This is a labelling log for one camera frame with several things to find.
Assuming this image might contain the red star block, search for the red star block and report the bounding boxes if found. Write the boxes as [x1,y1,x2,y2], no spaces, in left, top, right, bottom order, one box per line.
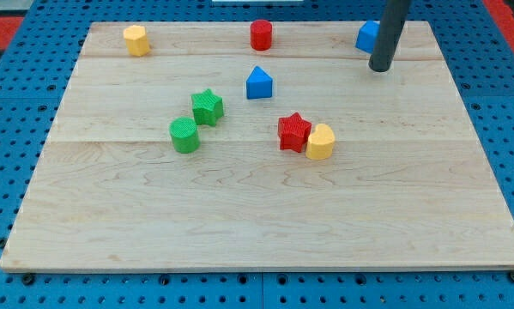
[277,112,311,153]

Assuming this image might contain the green star block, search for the green star block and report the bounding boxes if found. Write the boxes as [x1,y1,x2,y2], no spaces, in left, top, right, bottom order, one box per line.
[191,88,224,126]

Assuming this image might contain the light wooden board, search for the light wooden board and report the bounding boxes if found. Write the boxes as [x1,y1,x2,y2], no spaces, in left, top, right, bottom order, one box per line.
[0,21,514,273]

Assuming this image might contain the yellow heart block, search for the yellow heart block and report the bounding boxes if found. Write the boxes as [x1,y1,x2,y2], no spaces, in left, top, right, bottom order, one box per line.
[305,124,336,161]

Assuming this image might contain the blue triangle block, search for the blue triangle block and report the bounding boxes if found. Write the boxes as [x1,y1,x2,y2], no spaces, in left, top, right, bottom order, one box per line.
[245,66,273,100]

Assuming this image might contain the green cylinder block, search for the green cylinder block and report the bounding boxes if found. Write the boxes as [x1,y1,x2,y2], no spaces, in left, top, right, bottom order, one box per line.
[169,117,200,154]

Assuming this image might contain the red cylinder block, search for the red cylinder block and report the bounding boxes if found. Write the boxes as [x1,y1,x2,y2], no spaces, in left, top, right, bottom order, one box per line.
[250,19,273,51]

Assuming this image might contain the blue cube block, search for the blue cube block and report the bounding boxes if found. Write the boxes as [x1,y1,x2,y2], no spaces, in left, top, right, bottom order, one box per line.
[355,21,379,53]

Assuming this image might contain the yellow hexagon block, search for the yellow hexagon block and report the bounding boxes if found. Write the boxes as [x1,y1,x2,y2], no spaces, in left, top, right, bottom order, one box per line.
[123,25,151,57]

